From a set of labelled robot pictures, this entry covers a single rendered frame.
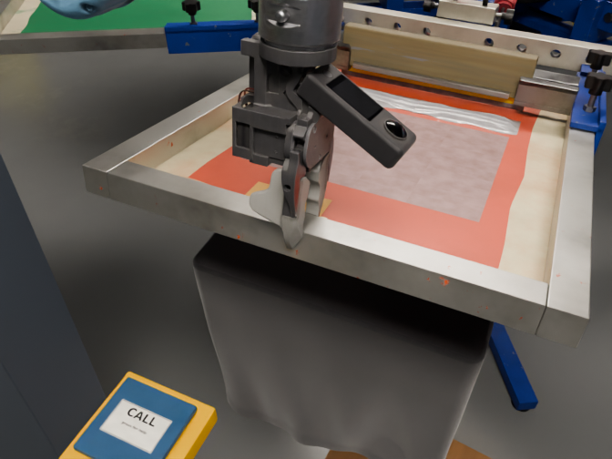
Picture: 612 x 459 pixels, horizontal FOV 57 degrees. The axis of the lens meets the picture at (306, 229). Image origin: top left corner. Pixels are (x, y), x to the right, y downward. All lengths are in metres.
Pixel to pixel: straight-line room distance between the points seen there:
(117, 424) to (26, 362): 0.42
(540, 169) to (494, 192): 0.12
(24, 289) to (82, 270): 1.29
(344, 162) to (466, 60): 0.37
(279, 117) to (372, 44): 0.62
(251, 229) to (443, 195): 0.28
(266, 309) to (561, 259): 0.43
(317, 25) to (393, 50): 0.63
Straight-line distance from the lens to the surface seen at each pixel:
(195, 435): 0.71
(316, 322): 0.83
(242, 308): 0.89
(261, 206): 0.59
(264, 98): 0.56
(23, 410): 1.16
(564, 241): 0.68
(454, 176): 0.84
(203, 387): 1.88
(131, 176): 0.71
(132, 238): 2.41
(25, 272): 1.05
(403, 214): 0.72
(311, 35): 0.51
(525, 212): 0.79
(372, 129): 0.52
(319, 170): 0.60
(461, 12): 1.37
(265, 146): 0.56
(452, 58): 1.10
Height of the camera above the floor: 1.57
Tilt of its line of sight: 42 degrees down
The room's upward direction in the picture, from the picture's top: straight up
